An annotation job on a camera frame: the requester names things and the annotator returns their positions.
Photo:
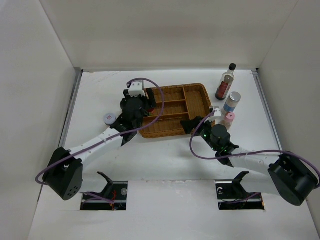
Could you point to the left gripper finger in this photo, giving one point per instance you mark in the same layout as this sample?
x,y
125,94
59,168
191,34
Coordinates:
x,y
151,98
126,94

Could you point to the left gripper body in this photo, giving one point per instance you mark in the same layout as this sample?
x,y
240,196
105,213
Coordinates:
x,y
138,124

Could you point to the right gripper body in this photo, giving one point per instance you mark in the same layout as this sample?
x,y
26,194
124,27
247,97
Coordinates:
x,y
205,131

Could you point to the grey-lidded glass jar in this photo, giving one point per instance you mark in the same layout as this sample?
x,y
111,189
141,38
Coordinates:
x,y
109,119

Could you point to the dark soy sauce bottle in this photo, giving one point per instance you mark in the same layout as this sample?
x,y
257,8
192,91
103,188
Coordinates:
x,y
226,82

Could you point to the yellow-capped sauce bottle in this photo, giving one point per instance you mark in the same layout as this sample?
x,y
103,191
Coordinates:
x,y
151,111

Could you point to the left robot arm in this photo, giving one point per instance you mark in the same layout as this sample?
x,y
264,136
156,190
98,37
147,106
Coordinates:
x,y
64,173

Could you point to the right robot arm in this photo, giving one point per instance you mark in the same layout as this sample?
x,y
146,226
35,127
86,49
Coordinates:
x,y
284,173

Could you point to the brown wicker divided basket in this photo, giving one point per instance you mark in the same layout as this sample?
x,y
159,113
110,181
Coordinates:
x,y
181,102

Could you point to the pink-capped spice shaker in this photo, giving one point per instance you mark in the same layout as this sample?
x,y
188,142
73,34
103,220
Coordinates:
x,y
228,120

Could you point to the silver-capped white spice jar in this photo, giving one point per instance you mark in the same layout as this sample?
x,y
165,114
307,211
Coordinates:
x,y
231,102

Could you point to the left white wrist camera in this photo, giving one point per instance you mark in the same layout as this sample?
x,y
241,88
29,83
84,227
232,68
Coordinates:
x,y
136,88

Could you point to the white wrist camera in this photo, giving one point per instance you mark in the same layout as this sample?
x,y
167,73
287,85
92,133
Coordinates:
x,y
215,111
136,88

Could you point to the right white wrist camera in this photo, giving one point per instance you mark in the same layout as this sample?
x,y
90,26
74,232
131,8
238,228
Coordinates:
x,y
215,111

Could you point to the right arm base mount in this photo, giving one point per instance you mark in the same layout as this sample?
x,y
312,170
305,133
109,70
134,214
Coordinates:
x,y
231,196

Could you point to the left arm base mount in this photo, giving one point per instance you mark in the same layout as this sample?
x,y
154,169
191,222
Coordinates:
x,y
110,192

